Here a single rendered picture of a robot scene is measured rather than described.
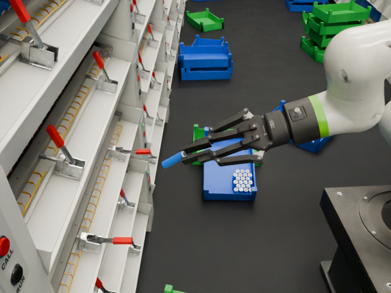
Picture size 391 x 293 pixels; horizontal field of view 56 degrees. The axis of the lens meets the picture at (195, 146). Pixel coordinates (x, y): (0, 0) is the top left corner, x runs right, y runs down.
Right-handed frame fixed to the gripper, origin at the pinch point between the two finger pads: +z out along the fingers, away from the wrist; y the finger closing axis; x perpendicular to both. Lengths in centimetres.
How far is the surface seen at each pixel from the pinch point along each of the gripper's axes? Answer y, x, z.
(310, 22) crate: -128, 143, -66
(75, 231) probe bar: 14.5, -13.9, 22.5
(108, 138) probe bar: -10.7, 1.0, 21.2
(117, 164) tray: -3.2, 1.6, 19.8
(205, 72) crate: -96, 112, 7
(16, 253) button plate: 23, -43, 11
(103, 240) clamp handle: 17.0, -11.8, 18.1
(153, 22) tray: -81, 43, 16
